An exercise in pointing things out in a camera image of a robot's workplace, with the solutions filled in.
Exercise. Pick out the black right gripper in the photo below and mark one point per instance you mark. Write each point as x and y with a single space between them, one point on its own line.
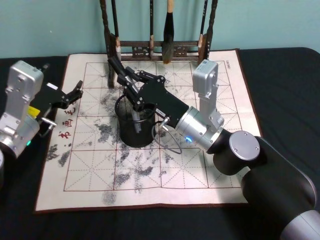
162 102

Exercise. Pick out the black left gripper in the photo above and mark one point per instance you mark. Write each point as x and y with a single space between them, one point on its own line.
50 97

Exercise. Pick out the black calligraphy brush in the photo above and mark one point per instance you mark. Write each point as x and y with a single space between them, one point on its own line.
115 64

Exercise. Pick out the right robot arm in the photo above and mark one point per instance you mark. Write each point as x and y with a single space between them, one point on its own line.
262 162

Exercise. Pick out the black mesh pen cup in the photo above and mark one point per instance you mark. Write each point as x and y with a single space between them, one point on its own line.
132 136

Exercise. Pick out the large black-haired hanging brush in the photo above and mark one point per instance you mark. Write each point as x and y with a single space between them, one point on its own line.
169 27

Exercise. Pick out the dark wooden brush rack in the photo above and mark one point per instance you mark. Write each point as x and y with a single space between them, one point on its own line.
190 44

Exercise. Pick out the cream calligraphy practice mat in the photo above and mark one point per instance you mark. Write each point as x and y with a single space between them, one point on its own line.
200 175

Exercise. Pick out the black table cloth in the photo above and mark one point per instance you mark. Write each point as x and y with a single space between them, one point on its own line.
287 100

